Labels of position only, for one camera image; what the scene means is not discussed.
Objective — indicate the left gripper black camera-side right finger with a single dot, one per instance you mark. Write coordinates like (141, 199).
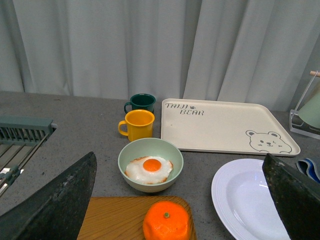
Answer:
(296, 198)

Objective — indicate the left gripper black camera-side left finger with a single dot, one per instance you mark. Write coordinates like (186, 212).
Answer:
(57, 210)

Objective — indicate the white round plate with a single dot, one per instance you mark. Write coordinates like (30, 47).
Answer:
(243, 202)

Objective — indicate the orange mandarin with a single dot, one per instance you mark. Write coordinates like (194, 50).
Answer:
(166, 220)

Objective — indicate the grey blue folded cloth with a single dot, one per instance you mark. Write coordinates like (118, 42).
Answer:
(310, 167)

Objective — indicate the wooden cutting board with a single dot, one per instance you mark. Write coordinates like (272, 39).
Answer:
(121, 217)

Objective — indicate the green dish rack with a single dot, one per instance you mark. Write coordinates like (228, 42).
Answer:
(20, 138)

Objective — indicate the light green cup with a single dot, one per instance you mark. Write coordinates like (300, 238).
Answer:
(310, 112)

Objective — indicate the fake fried egg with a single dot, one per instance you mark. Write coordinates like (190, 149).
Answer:
(149, 170)

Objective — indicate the light green bowl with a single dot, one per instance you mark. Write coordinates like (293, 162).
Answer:
(153, 147)

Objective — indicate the yellow mug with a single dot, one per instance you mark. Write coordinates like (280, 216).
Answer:
(137, 124)

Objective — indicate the cream bear tray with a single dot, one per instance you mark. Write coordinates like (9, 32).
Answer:
(224, 127)

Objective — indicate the dark green mug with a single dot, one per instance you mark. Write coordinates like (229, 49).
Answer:
(141, 101)

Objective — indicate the white curtain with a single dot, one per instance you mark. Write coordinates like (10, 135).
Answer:
(247, 51)

